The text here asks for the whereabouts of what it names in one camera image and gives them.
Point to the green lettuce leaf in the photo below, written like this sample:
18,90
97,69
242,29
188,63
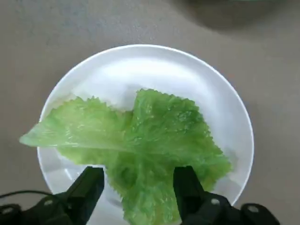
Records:
152,140

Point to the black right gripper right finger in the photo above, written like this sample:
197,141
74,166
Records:
199,208

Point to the pale pink plate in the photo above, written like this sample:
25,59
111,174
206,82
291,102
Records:
140,65

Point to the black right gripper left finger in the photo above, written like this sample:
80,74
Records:
77,201

